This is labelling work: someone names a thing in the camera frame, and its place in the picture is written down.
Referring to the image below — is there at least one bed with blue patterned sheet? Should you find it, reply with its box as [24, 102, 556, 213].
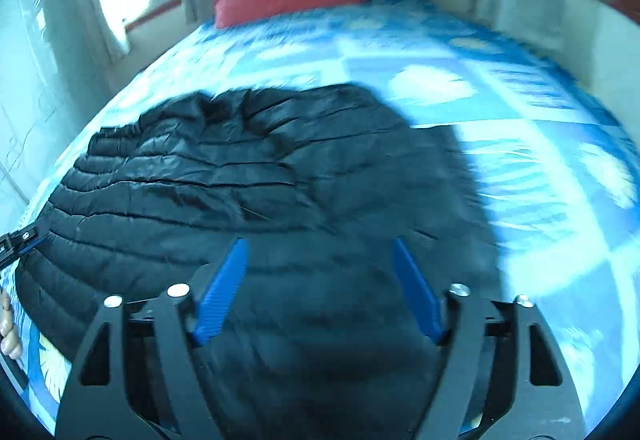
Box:
[0, 0, 640, 440]

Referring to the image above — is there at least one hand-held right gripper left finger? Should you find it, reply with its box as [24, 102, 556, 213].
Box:
[55, 237, 250, 440]

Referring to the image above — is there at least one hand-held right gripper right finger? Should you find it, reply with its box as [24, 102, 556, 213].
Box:
[391, 237, 586, 440]

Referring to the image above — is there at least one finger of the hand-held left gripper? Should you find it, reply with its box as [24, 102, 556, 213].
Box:
[0, 226, 51, 271]

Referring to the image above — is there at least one person's left hand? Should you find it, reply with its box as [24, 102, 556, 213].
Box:
[0, 289, 24, 362]

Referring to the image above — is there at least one black puffer jacket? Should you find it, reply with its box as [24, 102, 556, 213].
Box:
[15, 84, 506, 440]

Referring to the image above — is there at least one frosted glass wardrobe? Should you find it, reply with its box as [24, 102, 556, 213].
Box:
[0, 0, 103, 221]

